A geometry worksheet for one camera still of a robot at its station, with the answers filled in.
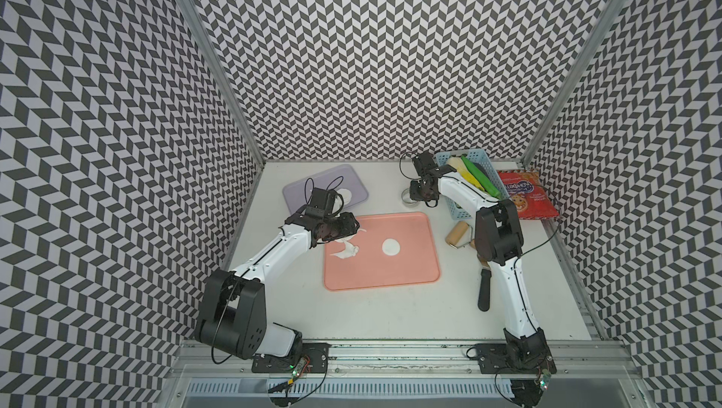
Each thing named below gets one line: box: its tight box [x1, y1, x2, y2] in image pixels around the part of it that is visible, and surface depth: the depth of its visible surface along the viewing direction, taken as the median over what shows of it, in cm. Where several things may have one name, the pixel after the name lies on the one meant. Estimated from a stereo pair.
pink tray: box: [324, 212, 440, 291], surface depth 93 cm
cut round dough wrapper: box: [381, 237, 401, 257], surface depth 96 cm
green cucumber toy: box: [460, 155, 502, 199], surface depth 110 cm
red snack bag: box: [497, 169, 560, 220], surface depth 104 cm
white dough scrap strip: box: [329, 228, 367, 260], surface depth 94 cm
